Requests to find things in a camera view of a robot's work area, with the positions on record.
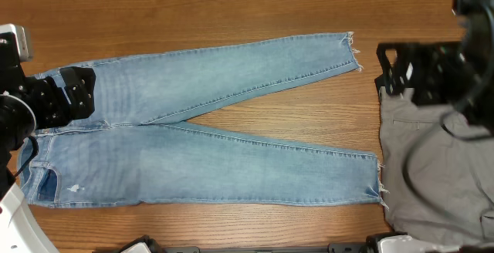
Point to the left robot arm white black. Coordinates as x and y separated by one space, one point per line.
20 231

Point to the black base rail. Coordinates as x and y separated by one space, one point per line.
146 244

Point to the black folded garment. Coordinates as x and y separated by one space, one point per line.
380 82

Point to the light blue denim jeans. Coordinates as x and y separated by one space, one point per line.
139 146

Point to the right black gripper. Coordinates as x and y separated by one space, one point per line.
436 64

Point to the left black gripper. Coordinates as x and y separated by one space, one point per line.
60 113

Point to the grey folded trousers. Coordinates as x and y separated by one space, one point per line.
456 175

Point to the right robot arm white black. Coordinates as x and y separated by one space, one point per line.
470 120

